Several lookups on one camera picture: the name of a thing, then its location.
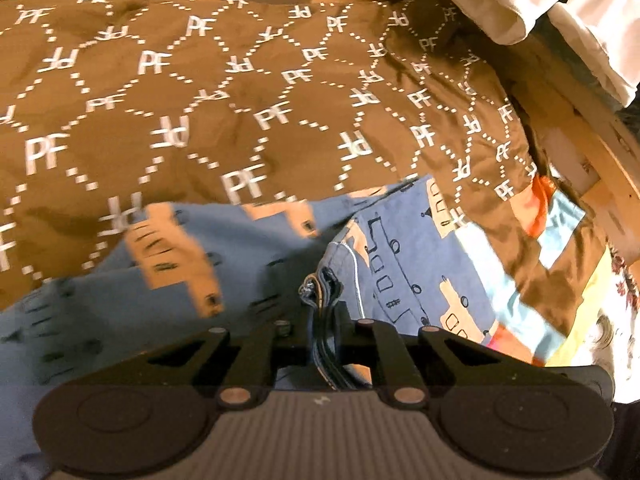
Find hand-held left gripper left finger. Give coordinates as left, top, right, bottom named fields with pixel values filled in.
left=142, top=319, right=301, bottom=407

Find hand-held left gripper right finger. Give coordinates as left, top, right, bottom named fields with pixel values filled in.
left=336, top=305, right=528, bottom=407

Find blue car print pants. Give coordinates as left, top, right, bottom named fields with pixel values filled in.
left=0, top=176, right=543, bottom=480

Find floral sheet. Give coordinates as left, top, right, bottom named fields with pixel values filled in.
left=550, top=240, right=640, bottom=403

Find brown printed patchwork blanket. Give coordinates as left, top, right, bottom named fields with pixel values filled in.
left=0, top=0, right=617, bottom=367

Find white garment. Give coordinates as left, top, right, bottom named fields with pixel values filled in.
left=430, top=0, right=640, bottom=108

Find wooden bed frame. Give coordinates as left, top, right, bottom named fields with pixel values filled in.
left=0, top=0, right=640, bottom=286

